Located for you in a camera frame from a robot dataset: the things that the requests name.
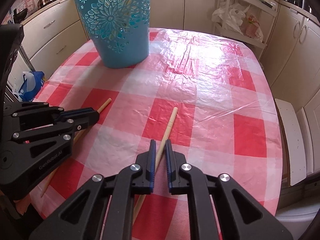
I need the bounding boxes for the white lower cabinets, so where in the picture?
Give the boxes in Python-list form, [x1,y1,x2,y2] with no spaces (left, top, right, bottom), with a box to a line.
[7,0,320,176]

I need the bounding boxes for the white small stool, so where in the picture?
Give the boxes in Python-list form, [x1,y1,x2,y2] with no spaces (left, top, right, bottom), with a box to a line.
[275,99,306,186]

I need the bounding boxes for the wooden chopstick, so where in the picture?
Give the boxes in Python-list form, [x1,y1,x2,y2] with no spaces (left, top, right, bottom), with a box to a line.
[40,98,112,197]
[133,107,178,223]

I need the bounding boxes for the teal perforated utensil basket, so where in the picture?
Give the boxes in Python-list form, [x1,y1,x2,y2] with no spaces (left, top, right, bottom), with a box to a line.
[74,0,150,69]

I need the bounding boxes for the blue plastic bag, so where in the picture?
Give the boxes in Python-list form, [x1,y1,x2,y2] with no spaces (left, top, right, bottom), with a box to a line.
[13,71,45,102]

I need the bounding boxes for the red checkered plastic tablecloth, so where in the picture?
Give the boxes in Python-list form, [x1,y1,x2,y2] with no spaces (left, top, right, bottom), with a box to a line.
[29,27,283,240]

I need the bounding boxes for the white rolling storage cart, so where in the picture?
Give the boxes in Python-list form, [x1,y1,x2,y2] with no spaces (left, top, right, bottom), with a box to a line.
[212,0,279,59]

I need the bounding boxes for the black wok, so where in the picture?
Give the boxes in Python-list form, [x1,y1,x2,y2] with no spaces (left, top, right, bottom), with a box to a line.
[13,8,28,23]

